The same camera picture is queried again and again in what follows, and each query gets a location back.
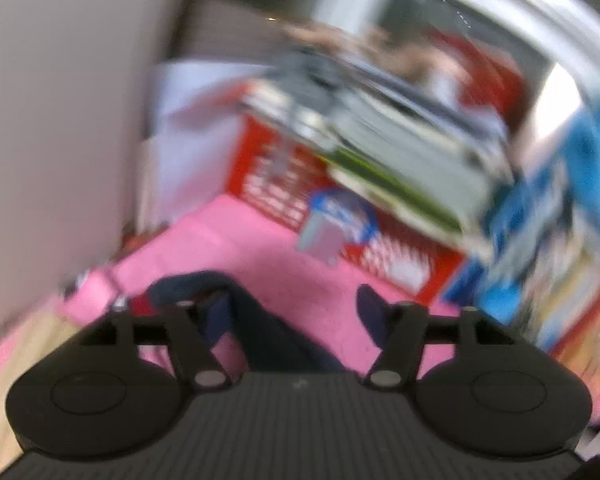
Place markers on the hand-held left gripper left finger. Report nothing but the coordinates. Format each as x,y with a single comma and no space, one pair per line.
215,317

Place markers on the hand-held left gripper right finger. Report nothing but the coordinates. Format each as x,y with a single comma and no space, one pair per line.
372,315

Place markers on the white navy jacket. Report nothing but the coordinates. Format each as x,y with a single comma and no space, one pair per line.
275,340

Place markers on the pink rabbit print blanket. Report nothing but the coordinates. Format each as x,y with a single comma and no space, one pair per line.
260,250

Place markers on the grey stone block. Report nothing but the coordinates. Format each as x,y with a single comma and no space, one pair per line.
317,237

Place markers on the round blue badge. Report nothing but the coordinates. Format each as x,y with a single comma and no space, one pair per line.
350,210

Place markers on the red plastic crate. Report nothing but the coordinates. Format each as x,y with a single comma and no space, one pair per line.
280,180

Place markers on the white paper bag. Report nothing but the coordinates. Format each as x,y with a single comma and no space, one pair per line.
180,160

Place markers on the stack of paper booklets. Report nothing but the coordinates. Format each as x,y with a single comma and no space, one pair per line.
410,150

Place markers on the row of colourful children's books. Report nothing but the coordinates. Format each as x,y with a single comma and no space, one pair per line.
520,220

